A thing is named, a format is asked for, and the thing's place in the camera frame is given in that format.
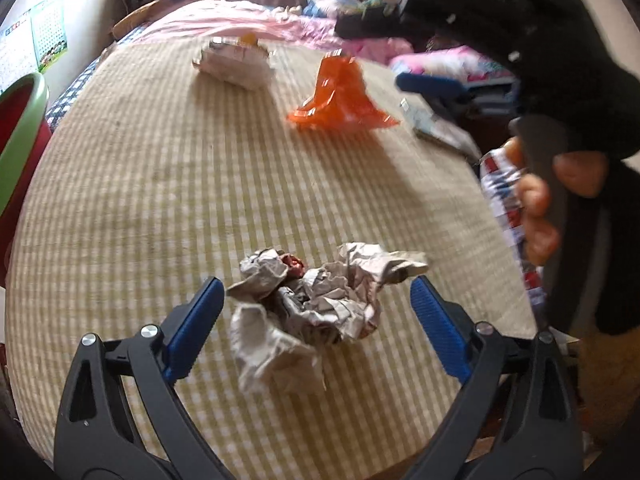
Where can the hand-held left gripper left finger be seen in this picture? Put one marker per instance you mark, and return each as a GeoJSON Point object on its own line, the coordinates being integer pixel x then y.
{"type": "Point", "coordinates": [192, 330]}

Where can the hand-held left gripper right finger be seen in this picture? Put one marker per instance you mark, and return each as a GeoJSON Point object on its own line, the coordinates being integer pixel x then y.
{"type": "Point", "coordinates": [440, 330]}

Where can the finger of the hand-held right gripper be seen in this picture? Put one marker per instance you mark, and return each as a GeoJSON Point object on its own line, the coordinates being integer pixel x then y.
{"type": "Point", "coordinates": [365, 26]}
{"type": "Point", "coordinates": [435, 85]}

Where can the grey paper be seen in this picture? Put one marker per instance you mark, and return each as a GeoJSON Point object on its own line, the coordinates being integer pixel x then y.
{"type": "Point", "coordinates": [310, 305]}

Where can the green basin with red inside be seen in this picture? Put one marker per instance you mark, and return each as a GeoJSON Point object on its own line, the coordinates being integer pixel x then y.
{"type": "Point", "coordinates": [22, 125]}

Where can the person's right hand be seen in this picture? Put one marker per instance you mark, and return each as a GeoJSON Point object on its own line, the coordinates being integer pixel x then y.
{"type": "Point", "coordinates": [532, 195]}

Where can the pink printed cloth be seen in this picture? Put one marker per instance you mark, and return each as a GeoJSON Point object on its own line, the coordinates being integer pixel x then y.
{"type": "Point", "coordinates": [450, 65]}

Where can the blue floral cushion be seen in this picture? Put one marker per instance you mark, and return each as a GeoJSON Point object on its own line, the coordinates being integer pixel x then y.
{"type": "Point", "coordinates": [340, 4]}

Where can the clear plastic wrapper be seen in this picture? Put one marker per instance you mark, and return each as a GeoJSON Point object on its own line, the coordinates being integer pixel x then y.
{"type": "Point", "coordinates": [440, 127]}

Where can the orange plastic wrapper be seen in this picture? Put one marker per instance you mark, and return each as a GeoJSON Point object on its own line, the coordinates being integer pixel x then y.
{"type": "Point", "coordinates": [340, 100]}

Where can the pink quilt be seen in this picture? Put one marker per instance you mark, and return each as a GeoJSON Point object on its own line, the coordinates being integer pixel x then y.
{"type": "Point", "coordinates": [260, 22]}

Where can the red white blue cloth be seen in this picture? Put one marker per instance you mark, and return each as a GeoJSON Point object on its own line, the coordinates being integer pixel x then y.
{"type": "Point", "coordinates": [505, 195]}

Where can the crumpled white wrapper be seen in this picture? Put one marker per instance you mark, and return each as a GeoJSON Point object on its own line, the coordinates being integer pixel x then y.
{"type": "Point", "coordinates": [235, 65]}

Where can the orange pillow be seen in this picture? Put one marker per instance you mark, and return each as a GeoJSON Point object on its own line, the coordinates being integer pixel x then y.
{"type": "Point", "coordinates": [135, 20]}

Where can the blue plaid bed sheet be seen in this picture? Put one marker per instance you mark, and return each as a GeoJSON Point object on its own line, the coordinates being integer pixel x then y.
{"type": "Point", "coordinates": [80, 90]}

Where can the green-bordered wall poster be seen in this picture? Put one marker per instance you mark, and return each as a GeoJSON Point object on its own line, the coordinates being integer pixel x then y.
{"type": "Point", "coordinates": [50, 35]}

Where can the white chart wall poster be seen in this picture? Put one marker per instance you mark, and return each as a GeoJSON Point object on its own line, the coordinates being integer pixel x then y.
{"type": "Point", "coordinates": [17, 55]}

